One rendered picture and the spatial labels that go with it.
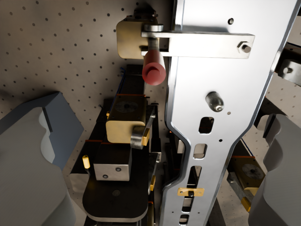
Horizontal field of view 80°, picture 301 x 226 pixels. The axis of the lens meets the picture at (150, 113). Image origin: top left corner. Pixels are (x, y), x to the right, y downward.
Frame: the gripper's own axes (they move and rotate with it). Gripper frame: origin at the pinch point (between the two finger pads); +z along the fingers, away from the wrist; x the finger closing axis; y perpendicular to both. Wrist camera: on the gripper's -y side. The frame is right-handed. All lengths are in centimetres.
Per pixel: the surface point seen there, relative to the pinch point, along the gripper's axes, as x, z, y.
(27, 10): -41, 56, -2
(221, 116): 16.8, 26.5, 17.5
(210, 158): 17.1, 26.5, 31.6
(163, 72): 0.6, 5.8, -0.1
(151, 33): -0.6, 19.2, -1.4
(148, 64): -0.8, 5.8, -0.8
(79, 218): -93, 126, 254
